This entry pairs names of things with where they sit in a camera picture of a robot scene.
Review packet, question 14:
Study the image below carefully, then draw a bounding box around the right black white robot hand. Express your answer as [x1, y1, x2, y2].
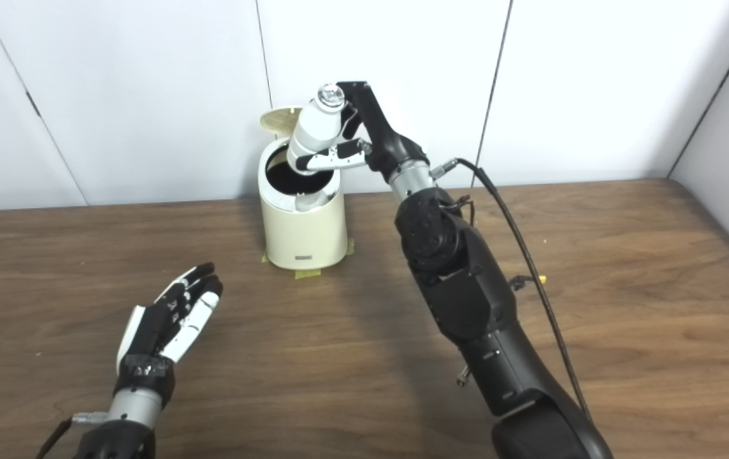
[294, 81, 432, 186]

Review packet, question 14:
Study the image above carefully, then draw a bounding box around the cream-colored round bin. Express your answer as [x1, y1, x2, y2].
[258, 137, 349, 270]

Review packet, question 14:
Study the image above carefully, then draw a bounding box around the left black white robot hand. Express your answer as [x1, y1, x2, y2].
[114, 261, 225, 409]

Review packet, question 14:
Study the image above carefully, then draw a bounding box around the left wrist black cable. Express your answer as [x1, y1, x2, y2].
[36, 411, 110, 459]

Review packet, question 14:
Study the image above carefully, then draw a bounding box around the small white plastic bottle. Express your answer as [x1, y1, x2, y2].
[286, 83, 347, 168]

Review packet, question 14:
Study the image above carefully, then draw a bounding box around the cream round bin lid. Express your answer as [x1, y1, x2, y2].
[260, 107, 304, 138]

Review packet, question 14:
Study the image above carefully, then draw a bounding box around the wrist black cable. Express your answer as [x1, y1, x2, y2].
[36, 411, 110, 459]
[430, 158, 591, 421]

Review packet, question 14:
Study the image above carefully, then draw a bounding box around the thin cable with yellow tip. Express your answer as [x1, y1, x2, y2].
[510, 274, 547, 293]

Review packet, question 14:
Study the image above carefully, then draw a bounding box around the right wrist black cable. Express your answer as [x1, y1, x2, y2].
[430, 158, 591, 421]

